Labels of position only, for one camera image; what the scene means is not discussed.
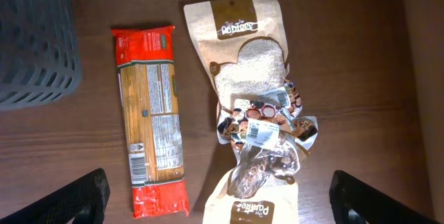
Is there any beige nut mix pouch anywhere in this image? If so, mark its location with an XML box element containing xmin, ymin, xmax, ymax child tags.
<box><xmin>203</xmin><ymin>116</ymin><xmax>318</xmax><ymax>224</ymax></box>

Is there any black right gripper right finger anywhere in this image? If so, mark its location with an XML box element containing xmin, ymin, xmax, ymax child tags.
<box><xmin>329</xmin><ymin>170</ymin><xmax>435</xmax><ymax>224</ymax></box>

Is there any red spaghetti pasta packet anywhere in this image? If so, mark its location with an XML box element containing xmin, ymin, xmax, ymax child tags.
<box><xmin>112</xmin><ymin>26</ymin><xmax>189</xmax><ymax>218</ymax></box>

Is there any beige rice pouch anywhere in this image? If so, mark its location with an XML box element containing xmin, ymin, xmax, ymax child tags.
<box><xmin>183</xmin><ymin>0</ymin><xmax>302</xmax><ymax>148</ymax></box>

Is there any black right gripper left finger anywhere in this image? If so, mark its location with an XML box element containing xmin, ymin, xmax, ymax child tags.
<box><xmin>1</xmin><ymin>168</ymin><xmax>110</xmax><ymax>224</ymax></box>

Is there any grey plastic mesh basket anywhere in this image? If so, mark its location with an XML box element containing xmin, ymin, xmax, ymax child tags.
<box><xmin>1</xmin><ymin>0</ymin><xmax>83</xmax><ymax>111</ymax></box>

